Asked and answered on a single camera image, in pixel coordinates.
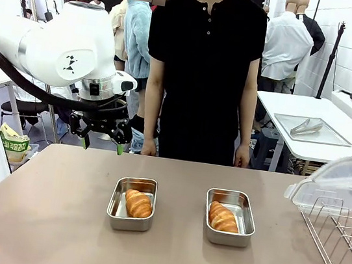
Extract steel tongs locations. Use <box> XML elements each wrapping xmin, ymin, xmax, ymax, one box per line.
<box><xmin>289</xmin><ymin>116</ymin><xmax>324</xmax><ymax>140</ymax></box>

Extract person's right forearm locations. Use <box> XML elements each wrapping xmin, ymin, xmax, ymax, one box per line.
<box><xmin>138</xmin><ymin>78</ymin><xmax>167</xmax><ymax>140</ymax></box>

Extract beige shirt mannequin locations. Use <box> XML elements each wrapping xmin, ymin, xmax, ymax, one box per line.
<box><xmin>103</xmin><ymin>0</ymin><xmax>135</xmax><ymax>62</ymax></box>

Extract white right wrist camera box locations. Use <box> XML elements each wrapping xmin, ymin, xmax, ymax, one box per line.
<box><xmin>327</xmin><ymin>89</ymin><xmax>352</xmax><ymax>123</ymax></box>

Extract black tripod stand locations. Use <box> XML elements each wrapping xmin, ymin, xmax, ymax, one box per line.
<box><xmin>315</xmin><ymin>19</ymin><xmax>347</xmax><ymax>101</ymax></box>

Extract black white jacket mannequin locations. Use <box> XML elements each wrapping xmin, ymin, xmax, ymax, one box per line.
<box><xmin>290</xmin><ymin>0</ymin><xmax>332</xmax><ymax>58</ymax></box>

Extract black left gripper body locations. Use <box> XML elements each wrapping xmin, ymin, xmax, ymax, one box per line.
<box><xmin>79</xmin><ymin>110</ymin><xmax>127</xmax><ymax>136</ymax></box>

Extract golden croissant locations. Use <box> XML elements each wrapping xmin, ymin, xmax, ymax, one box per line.
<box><xmin>121</xmin><ymin>187</ymin><xmax>156</xmax><ymax>220</ymax></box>
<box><xmin>207</xmin><ymin>200</ymin><xmax>243</xmax><ymax>234</ymax></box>

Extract blue fleece mannequin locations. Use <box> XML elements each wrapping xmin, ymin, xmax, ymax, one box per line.
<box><xmin>110</xmin><ymin>0</ymin><xmax>162</xmax><ymax>125</ymax></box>

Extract black stool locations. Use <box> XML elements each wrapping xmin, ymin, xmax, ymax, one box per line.
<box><xmin>249</xmin><ymin>126</ymin><xmax>284</xmax><ymax>172</ymax></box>

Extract person's left hand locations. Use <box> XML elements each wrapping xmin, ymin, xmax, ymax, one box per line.
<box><xmin>233</xmin><ymin>142</ymin><xmax>252</xmax><ymax>169</ymax></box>

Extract green snack bag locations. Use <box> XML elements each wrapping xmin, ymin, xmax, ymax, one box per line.
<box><xmin>0</xmin><ymin>122</ymin><xmax>35</xmax><ymax>166</ymax></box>

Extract white side table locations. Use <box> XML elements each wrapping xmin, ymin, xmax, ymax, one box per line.
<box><xmin>246</xmin><ymin>88</ymin><xmax>352</xmax><ymax>183</ymax></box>

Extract white desk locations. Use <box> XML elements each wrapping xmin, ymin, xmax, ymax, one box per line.
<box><xmin>0</xmin><ymin>79</ymin><xmax>28</xmax><ymax>137</ymax></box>

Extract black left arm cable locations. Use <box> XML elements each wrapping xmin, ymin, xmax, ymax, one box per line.
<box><xmin>0</xmin><ymin>38</ymin><xmax>134</xmax><ymax>118</ymax></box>

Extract person in black shirt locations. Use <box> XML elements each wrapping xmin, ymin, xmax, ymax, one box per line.
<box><xmin>132</xmin><ymin>0</ymin><xmax>271</xmax><ymax>170</ymax></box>

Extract white shirt mannequin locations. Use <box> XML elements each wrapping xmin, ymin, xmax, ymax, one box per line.
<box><xmin>258</xmin><ymin>0</ymin><xmax>320</xmax><ymax>88</ymax></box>

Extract perforated steel tray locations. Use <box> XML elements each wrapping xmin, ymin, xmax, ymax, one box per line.
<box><xmin>270</xmin><ymin>111</ymin><xmax>352</xmax><ymax>150</ymax></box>

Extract person's left forearm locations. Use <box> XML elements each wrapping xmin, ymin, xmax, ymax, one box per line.
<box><xmin>232</xmin><ymin>91</ymin><xmax>258</xmax><ymax>148</ymax></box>

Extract rectangular steel container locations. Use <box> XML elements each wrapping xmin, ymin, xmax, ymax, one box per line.
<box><xmin>103</xmin><ymin>173</ymin><xmax>159</xmax><ymax>235</ymax></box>
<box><xmin>199</xmin><ymin>187</ymin><xmax>261</xmax><ymax>250</ymax></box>

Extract person's right hand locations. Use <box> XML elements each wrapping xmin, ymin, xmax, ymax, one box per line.
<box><xmin>140</xmin><ymin>136</ymin><xmax>159</xmax><ymax>157</ymax></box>

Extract black office chair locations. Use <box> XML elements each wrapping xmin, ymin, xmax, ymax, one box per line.
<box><xmin>0</xmin><ymin>96</ymin><xmax>51</xmax><ymax>140</ymax></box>

